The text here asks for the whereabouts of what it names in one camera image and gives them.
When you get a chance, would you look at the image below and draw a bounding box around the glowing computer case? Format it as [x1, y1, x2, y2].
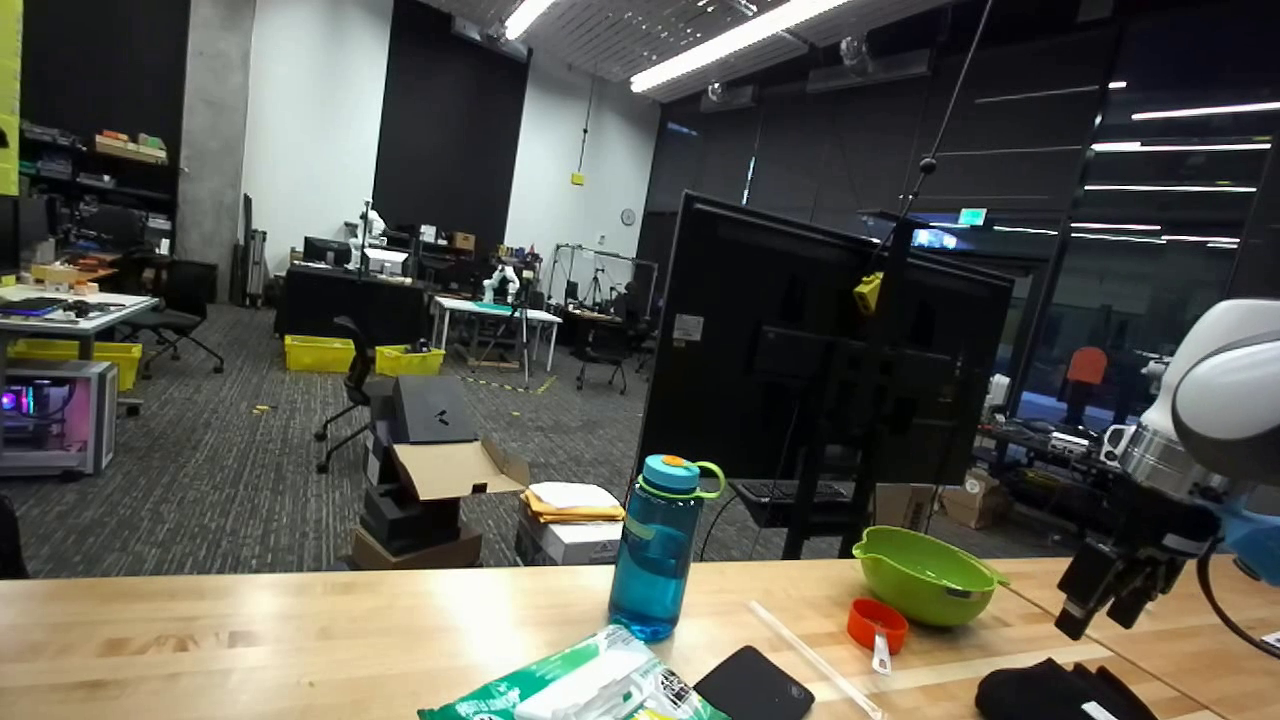
[0, 357, 120, 480]

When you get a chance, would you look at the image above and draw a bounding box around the black monitor stand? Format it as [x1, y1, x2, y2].
[729, 216, 929, 563]

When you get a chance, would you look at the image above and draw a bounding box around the dark gray plastic case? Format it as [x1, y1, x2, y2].
[380, 377, 482, 449]

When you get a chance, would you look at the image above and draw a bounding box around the black desk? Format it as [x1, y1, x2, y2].
[272, 260, 435, 348]

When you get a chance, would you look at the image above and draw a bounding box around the white work table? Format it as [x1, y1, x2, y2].
[0, 284, 164, 367]

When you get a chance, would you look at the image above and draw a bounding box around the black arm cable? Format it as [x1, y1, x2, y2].
[1190, 533, 1280, 666]

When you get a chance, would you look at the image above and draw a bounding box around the white flat box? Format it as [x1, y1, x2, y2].
[515, 515, 626, 568]

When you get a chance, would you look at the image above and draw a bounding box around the long ceiling light strip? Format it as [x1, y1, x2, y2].
[626, 0, 853, 102]

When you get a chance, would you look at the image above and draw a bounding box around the dark shelving unit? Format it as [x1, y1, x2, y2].
[14, 120, 178, 292]

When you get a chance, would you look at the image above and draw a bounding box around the yellow storage bin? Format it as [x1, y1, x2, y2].
[5, 335, 147, 396]
[280, 332, 359, 380]
[370, 342, 450, 384]

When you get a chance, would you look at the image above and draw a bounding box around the black smartphone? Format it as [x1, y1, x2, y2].
[691, 643, 820, 720]

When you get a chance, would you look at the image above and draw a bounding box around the blue water bottle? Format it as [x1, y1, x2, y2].
[607, 454, 733, 648]

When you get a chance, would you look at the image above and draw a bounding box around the orange chair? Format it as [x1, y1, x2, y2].
[1061, 344, 1114, 403]

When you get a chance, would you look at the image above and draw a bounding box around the large black monitor screen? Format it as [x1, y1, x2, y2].
[631, 194, 1018, 492]

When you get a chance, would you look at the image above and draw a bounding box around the clear plastic strip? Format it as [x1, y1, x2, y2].
[745, 595, 891, 720]

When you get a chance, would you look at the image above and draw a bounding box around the yellow tag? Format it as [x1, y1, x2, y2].
[853, 269, 886, 320]

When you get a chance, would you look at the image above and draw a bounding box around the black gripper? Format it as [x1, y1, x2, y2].
[1053, 455, 1223, 643]

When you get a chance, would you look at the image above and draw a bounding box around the black ribbed towel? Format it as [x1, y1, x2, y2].
[972, 655, 1159, 720]

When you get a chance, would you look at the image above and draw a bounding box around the brown cardboard box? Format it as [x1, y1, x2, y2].
[935, 463, 1018, 538]
[871, 480, 942, 533]

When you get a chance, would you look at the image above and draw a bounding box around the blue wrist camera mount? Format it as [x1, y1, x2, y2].
[1214, 483, 1280, 593]

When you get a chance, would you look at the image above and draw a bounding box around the white metal table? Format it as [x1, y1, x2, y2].
[426, 292, 569, 384]

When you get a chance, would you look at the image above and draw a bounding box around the small red cup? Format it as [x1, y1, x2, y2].
[844, 595, 914, 660]

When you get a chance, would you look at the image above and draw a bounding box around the yellow envelope stack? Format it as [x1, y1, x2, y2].
[515, 480, 626, 528]

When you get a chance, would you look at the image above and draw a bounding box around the open cardboard box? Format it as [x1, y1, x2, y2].
[386, 437, 537, 507]

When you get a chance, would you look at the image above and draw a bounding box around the short ceiling light strip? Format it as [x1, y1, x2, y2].
[500, 0, 558, 46]

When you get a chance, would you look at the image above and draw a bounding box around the black office chair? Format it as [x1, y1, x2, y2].
[572, 309, 658, 400]
[310, 311, 391, 475]
[122, 257, 228, 380]

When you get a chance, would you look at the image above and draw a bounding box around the black box stack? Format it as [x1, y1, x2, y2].
[347, 475, 486, 578]

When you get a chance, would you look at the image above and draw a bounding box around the green wipes package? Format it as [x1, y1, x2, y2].
[415, 621, 733, 720]

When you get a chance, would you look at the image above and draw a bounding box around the green plastic bowl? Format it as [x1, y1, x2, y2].
[853, 522, 1006, 631]

